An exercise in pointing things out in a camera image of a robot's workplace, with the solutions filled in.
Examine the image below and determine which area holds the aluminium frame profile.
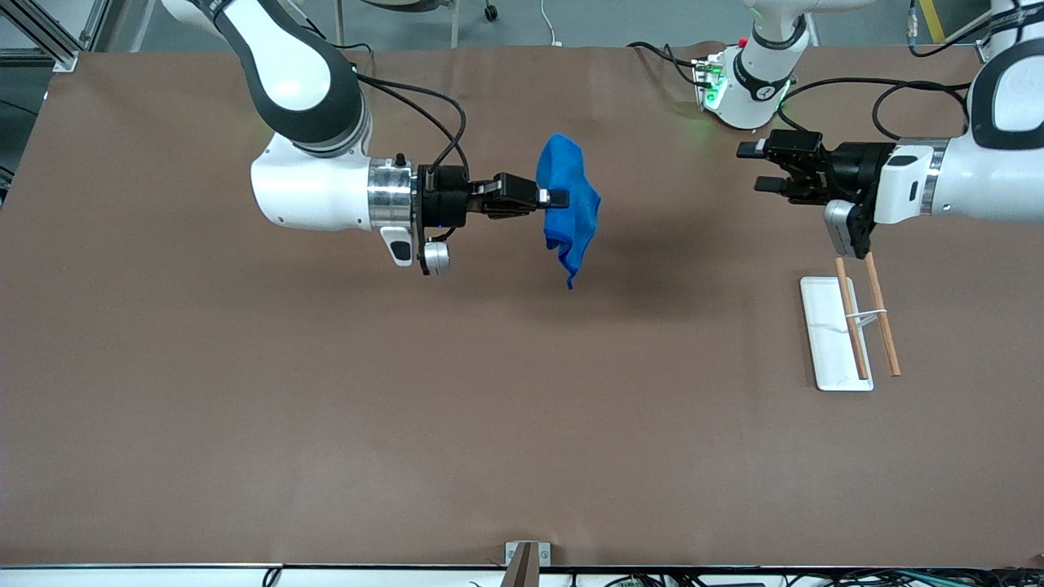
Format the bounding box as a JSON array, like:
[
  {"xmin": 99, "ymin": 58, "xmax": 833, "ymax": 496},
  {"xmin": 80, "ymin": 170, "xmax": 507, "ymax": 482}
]
[
  {"xmin": 938, "ymin": 0, "xmax": 1008, "ymax": 63},
  {"xmin": 0, "ymin": 0, "xmax": 111, "ymax": 74}
]

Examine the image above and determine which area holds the office chair base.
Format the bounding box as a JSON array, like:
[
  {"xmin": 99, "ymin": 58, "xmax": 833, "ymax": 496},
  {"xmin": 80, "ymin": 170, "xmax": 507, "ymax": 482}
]
[{"xmin": 336, "ymin": 0, "xmax": 499, "ymax": 48}]

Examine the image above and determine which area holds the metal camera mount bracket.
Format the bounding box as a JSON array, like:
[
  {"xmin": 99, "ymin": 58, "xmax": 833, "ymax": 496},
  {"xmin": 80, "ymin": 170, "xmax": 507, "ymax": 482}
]
[{"xmin": 505, "ymin": 541, "xmax": 551, "ymax": 587}]

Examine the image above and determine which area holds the white towel rack base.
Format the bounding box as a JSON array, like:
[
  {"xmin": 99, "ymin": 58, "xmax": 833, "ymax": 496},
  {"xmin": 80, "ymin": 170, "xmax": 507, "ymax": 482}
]
[{"xmin": 799, "ymin": 276, "xmax": 874, "ymax": 392}]

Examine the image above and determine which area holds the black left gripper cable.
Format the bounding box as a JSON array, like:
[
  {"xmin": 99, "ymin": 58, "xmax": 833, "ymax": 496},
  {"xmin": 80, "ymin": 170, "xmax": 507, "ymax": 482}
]
[{"xmin": 775, "ymin": 77, "xmax": 973, "ymax": 143}]

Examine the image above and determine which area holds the black left arm base cable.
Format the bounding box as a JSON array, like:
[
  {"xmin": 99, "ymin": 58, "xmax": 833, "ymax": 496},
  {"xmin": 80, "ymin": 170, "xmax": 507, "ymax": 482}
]
[{"xmin": 626, "ymin": 41, "xmax": 707, "ymax": 86}]

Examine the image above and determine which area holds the cable bundle below table edge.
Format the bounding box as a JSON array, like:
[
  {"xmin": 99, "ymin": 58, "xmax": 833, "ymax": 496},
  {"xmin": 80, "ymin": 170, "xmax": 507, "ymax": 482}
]
[{"xmin": 571, "ymin": 568, "xmax": 1044, "ymax": 587}]

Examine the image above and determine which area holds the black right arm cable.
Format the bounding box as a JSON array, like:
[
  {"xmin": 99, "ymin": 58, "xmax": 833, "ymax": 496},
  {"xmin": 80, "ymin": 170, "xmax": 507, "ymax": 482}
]
[{"xmin": 355, "ymin": 73, "xmax": 469, "ymax": 176}]

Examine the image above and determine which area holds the blue microfibre towel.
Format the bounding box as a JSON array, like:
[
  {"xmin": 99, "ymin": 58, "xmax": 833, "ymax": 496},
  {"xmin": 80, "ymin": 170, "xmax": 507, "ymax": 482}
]
[{"xmin": 536, "ymin": 134, "xmax": 602, "ymax": 290}]

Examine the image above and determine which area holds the brown table cover sheet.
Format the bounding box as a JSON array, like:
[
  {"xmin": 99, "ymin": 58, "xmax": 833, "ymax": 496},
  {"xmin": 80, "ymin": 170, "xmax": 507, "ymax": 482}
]
[{"xmin": 0, "ymin": 41, "xmax": 1044, "ymax": 569}]

